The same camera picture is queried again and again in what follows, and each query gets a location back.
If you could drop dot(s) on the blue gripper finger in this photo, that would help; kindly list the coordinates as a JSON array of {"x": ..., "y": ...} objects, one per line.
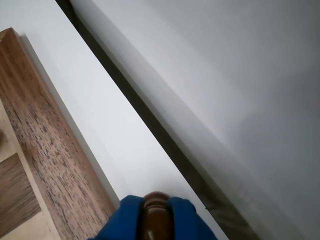
[
  {"x": 187, "y": 222},
  {"x": 125, "y": 220}
]

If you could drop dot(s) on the dark wooden pawn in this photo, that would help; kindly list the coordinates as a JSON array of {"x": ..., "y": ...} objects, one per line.
[{"x": 156, "y": 217}]

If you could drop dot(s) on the wooden chessboard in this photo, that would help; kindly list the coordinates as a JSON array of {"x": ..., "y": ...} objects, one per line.
[{"x": 42, "y": 140}]

